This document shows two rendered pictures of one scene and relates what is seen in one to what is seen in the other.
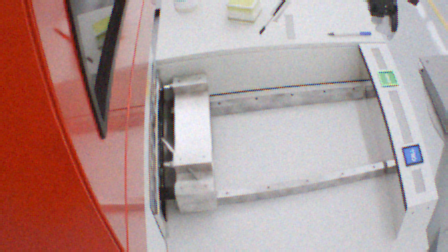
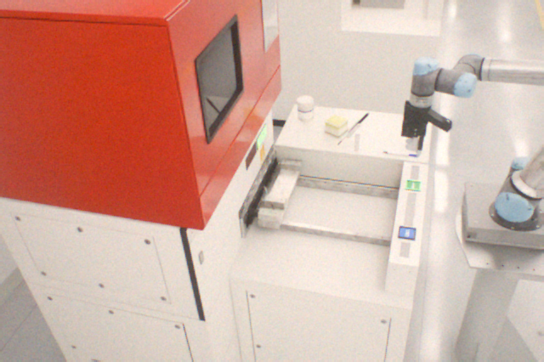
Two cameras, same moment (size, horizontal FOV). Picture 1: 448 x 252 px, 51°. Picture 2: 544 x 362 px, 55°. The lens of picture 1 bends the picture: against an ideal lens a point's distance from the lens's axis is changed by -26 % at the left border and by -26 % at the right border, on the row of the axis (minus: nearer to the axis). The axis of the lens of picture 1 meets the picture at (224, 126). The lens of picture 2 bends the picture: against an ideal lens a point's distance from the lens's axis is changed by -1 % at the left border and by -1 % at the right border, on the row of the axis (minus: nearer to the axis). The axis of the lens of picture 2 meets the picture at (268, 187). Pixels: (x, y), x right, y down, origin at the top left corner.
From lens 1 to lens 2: 0.78 m
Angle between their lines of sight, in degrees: 14
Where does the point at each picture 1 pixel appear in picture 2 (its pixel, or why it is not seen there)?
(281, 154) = (326, 214)
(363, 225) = (362, 270)
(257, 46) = (333, 151)
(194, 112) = (287, 179)
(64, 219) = (173, 168)
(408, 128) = (413, 217)
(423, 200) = (403, 263)
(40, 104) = (176, 110)
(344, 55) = (390, 168)
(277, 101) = (337, 187)
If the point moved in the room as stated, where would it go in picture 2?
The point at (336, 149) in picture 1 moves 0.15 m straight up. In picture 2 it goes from (361, 221) to (364, 190)
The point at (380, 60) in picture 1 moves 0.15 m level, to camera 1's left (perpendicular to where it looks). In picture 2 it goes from (415, 174) to (375, 170)
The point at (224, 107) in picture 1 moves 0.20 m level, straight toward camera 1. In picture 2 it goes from (306, 183) to (297, 214)
